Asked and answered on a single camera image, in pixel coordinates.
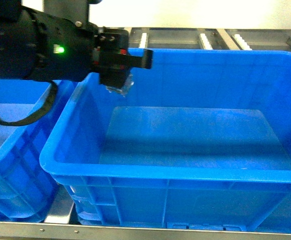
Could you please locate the metal roller shelf rack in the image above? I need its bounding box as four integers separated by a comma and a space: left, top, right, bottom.
0, 27, 291, 240

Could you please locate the red mushroom push button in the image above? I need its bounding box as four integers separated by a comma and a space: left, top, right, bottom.
105, 74, 135, 97

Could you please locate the large blue plastic crate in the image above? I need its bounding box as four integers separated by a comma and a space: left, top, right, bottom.
40, 49, 291, 234

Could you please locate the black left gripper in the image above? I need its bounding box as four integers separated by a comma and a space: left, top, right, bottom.
30, 7, 154, 87

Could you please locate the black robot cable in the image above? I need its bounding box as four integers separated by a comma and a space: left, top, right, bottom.
0, 79, 59, 127

